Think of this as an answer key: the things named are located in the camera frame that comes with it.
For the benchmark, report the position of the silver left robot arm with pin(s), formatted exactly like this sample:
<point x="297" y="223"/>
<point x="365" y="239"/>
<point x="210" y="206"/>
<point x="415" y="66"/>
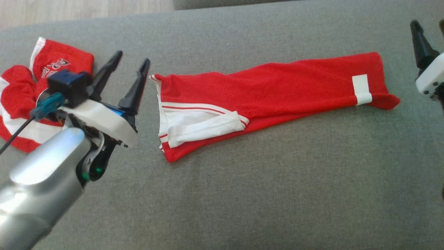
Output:
<point x="41" y="194"/>

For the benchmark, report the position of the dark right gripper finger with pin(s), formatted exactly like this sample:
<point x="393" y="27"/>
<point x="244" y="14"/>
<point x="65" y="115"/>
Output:
<point x="423" y="52"/>
<point x="442" y="27"/>

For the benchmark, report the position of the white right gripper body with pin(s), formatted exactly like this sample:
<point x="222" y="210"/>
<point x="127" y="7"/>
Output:
<point x="433" y="74"/>

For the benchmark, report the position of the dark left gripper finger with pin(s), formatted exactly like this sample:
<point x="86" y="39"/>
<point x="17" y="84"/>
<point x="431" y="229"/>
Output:
<point x="104" y="78"/>
<point x="135" y="93"/>

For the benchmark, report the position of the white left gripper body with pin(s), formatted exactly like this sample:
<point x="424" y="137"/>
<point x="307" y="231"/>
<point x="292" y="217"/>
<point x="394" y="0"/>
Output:
<point x="104" y="119"/>

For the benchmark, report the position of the red shorts with white stripe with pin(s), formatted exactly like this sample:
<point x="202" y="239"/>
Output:
<point x="20" y="86"/>

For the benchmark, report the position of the red basketball jersey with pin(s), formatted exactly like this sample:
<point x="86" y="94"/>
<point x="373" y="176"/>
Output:
<point x="277" y="83"/>

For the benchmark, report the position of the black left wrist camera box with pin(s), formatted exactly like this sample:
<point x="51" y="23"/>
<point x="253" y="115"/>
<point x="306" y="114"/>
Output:
<point x="69" y="86"/>

